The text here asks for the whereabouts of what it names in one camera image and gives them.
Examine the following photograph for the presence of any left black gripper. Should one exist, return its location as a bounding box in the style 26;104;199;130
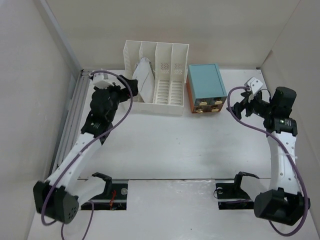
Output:
95;76;137;121

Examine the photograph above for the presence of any white spiral manual booklet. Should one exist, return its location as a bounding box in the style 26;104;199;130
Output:
132;57;156;103

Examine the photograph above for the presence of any teal orange drawer box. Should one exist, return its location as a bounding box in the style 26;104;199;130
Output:
186;63;228;114

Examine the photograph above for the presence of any white file organizer rack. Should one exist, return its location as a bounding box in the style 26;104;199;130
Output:
123;40;189;116

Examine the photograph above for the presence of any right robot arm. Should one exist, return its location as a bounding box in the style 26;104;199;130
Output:
226;84;311;235

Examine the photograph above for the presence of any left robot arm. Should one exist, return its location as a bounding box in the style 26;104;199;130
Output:
33;75;139;226

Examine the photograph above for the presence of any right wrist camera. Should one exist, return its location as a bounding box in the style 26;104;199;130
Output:
244;77;264;93

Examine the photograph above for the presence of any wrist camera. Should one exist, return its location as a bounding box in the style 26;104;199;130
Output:
244;77;264;93
89;72;116;89

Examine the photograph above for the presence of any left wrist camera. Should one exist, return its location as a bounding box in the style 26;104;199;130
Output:
89;72;116;89

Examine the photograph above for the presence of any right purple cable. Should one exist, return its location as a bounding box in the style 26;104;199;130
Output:
226;86;309;237

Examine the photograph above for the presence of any purple cable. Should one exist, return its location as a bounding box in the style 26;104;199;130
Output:
40;70;135;240
226;86;309;237

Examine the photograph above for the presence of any aluminium frame rail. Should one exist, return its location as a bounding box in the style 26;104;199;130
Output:
34;0;90;179

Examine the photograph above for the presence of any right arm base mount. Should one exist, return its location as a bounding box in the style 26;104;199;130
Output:
213;171;260;210

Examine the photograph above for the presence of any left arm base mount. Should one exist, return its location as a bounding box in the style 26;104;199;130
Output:
90;172;129;211

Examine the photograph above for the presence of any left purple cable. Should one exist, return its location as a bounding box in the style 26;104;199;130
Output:
40;70;135;240

